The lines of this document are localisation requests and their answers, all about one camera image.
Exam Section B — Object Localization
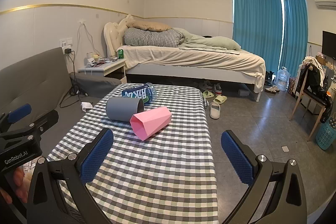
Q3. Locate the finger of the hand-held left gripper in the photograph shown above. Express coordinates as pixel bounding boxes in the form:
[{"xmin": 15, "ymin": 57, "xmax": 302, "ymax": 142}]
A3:
[
  {"xmin": 0, "ymin": 103, "xmax": 32, "ymax": 133},
  {"xmin": 0, "ymin": 109, "xmax": 59, "ymax": 140}
]

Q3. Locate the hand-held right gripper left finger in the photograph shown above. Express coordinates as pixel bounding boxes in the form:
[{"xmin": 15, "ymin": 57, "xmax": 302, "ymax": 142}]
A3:
[{"xmin": 26, "ymin": 127, "xmax": 116, "ymax": 224}]

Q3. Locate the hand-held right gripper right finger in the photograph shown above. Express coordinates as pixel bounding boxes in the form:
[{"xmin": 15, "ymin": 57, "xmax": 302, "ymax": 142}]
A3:
[{"xmin": 220, "ymin": 130, "xmax": 307, "ymax": 224}]

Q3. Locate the pink faceted cup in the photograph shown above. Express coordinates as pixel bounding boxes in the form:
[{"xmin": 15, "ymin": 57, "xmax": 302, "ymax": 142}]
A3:
[{"xmin": 130, "ymin": 106, "xmax": 172, "ymax": 141}]

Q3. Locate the grey cup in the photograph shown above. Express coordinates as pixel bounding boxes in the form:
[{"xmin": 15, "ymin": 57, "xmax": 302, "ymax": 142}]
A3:
[{"xmin": 106, "ymin": 97, "xmax": 145, "ymax": 122}]

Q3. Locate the person's left hand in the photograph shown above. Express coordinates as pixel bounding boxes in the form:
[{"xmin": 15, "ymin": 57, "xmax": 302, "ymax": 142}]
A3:
[{"xmin": 0, "ymin": 165, "xmax": 32, "ymax": 205}]

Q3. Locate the grey sofa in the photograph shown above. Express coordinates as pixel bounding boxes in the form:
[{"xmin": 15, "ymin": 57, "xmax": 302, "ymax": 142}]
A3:
[{"xmin": 0, "ymin": 47, "xmax": 124, "ymax": 140}]

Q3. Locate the white slipper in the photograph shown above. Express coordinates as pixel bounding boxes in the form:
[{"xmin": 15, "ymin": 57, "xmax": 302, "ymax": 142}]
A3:
[{"xmin": 209, "ymin": 103, "xmax": 221, "ymax": 119}]

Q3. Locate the checkered tablecloth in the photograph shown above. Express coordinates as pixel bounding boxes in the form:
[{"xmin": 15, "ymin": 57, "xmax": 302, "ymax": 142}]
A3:
[{"xmin": 46, "ymin": 84, "xmax": 218, "ymax": 224}]

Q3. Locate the blue label plastic bottle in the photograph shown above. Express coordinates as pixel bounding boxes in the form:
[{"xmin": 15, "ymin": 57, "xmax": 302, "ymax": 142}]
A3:
[{"xmin": 121, "ymin": 83, "xmax": 157, "ymax": 104}]

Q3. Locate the white nightstand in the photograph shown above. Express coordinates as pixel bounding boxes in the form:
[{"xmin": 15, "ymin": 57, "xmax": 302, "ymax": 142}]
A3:
[{"xmin": 78, "ymin": 58, "xmax": 128, "ymax": 84}]

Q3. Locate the clear water jug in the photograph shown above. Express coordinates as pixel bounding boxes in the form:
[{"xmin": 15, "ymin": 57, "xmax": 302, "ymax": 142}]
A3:
[{"xmin": 274, "ymin": 67, "xmax": 290, "ymax": 92}]

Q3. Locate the purple bag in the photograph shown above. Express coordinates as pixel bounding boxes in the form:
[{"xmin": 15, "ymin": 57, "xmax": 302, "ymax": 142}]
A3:
[{"xmin": 288, "ymin": 77, "xmax": 297, "ymax": 95}]

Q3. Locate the teal laundry basket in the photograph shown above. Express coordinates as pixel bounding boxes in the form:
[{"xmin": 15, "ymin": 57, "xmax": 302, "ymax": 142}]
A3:
[{"xmin": 315, "ymin": 119, "xmax": 336, "ymax": 150}]

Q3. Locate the wooden chair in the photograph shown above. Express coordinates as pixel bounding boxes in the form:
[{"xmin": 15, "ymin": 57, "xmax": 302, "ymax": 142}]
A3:
[{"xmin": 290, "ymin": 63, "xmax": 328, "ymax": 142}]

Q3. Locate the bed with beige sheet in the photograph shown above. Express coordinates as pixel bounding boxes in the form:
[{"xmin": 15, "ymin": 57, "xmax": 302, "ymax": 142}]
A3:
[{"xmin": 103, "ymin": 14, "xmax": 266, "ymax": 103}]

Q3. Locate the black jacket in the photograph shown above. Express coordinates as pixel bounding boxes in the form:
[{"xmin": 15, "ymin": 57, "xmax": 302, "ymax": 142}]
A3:
[{"xmin": 306, "ymin": 64, "xmax": 334, "ymax": 123}]

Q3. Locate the pale green blanket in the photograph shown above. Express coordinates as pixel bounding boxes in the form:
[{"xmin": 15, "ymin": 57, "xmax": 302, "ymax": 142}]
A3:
[{"xmin": 172, "ymin": 28, "xmax": 241, "ymax": 52}]

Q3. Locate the white garment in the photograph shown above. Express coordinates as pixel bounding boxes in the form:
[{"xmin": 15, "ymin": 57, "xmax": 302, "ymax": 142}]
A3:
[{"xmin": 302, "ymin": 56, "xmax": 326, "ymax": 75}]

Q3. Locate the checkered folded quilt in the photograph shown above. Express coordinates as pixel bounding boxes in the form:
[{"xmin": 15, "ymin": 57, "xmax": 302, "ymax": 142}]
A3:
[{"xmin": 124, "ymin": 28, "xmax": 185, "ymax": 47}]

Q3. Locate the wide teal curtain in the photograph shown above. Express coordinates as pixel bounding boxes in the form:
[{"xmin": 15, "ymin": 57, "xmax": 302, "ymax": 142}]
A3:
[{"xmin": 231, "ymin": 0, "xmax": 285, "ymax": 77}]

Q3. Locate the narrow teal curtain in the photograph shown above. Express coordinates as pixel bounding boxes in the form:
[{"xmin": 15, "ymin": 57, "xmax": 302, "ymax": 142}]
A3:
[{"xmin": 280, "ymin": 0, "xmax": 309, "ymax": 75}]

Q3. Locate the beige pillow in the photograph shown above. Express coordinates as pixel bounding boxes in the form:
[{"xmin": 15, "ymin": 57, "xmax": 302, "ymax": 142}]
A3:
[{"xmin": 127, "ymin": 20, "xmax": 172, "ymax": 31}]

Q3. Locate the black television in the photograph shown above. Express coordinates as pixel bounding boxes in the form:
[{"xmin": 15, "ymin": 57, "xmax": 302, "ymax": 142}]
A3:
[{"xmin": 322, "ymin": 30, "xmax": 336, "ymax": 60}]

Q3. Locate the black cable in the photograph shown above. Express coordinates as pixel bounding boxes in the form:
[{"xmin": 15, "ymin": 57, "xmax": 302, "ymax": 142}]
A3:
[{"xmin": 59, "ymin": 51, "xmax": 88, "ymax": 109}]

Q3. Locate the white cable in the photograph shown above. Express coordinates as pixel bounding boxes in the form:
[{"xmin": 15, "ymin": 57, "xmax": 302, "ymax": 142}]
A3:
[{"xmin": 77, "ymin": 22, "xmax": 101, "ymax": 58}]

